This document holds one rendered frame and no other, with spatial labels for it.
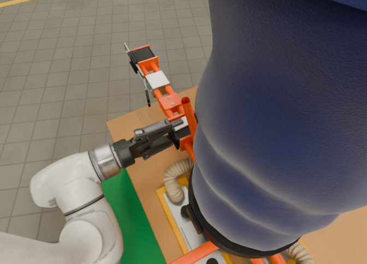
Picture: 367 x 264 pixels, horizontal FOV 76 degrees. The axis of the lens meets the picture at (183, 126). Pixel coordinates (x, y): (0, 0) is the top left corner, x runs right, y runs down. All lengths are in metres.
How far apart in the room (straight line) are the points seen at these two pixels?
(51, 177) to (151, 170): 0.29
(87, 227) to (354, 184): 0.52
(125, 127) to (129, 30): 1.87
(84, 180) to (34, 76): 2.27
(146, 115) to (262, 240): 1.12
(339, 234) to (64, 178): 1.10
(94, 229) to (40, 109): 1.95
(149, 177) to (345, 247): 0.89
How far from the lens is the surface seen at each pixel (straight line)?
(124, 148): 0.63
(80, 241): 0.59
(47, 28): 3.46
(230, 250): 0.45
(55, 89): 2.58
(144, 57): 0.88
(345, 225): 1.32
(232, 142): 0.19
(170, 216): 0.69
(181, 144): 0.64
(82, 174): 0.62
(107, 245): 0.63
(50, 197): 0.65
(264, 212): 0.27
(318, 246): 0.78
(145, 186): 0.75
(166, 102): 0.73
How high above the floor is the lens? 1.64
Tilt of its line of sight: 55 degrees down
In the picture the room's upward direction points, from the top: straight up
